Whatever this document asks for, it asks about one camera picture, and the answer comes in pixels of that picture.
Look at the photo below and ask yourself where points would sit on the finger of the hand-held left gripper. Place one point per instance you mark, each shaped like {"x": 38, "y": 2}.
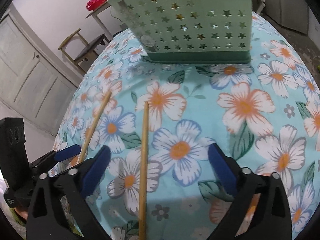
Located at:
{"x": 67, "y": 152}

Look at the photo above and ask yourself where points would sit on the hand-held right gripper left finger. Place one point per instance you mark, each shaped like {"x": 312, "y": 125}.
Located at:
{"x": 96, "y": 170}

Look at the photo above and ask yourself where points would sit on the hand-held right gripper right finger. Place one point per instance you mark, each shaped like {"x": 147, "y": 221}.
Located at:
{"x": 222, "y": 172}

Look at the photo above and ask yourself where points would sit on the long wooden chopstick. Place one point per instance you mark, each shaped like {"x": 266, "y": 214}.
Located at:
{"x": 97, "y": 120}
{"x": 144, "y": 155}

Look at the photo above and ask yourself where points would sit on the green plastic utensil holder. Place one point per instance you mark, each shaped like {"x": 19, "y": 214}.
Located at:
{"x": 190, "y": 35}

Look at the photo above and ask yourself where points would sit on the floral blue blanket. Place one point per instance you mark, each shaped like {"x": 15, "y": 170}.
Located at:
{"x": 225, "y": 105}

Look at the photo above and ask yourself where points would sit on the white panel door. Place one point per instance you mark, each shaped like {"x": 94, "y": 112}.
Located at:
{"x": 30, "y": 75}

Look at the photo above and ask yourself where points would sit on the wooden chair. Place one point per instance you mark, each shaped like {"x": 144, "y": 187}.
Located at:
{"x": 85, "y": 47}

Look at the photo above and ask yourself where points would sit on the grey long table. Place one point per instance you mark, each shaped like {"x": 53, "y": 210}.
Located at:
{"x": 100, "y": 10}

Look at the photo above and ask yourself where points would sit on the red plastic bag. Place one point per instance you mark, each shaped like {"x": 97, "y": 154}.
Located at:
{"x": 97, "y": 0}

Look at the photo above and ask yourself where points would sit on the silver refrigerator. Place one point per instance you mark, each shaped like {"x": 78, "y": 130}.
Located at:
{"x": 287, "y": 2}

